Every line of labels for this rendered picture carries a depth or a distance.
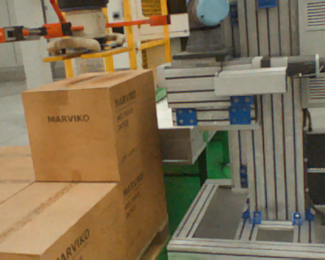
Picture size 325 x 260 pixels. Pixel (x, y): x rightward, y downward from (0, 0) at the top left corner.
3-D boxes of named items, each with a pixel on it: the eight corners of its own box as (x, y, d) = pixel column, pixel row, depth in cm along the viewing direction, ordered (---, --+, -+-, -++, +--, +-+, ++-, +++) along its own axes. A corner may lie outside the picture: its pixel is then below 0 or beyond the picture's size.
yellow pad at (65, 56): (79, 55, 230) (77, 45, 229) (97, 53, 227) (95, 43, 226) (42, 62, 199) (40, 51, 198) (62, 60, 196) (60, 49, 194)
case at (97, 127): (92, 144, 255) (83, 73, 246) (160, 143, 244) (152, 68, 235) (35, 182, 199) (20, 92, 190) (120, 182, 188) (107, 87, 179)
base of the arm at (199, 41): (225, 48, 194) (224, 24, 192) (219, 50, 180) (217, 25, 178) (191, 50, 198) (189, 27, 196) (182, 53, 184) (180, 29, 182)
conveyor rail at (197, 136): (240, 92, 467) (238, 73, 463) (244, 92, 466) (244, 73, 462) (185, 162, 253) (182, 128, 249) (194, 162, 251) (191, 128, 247)
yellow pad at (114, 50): (113, 52, 224) (112, 42, 223) (132, 50, 221) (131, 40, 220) (80, 59, 193) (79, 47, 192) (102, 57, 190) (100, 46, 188)
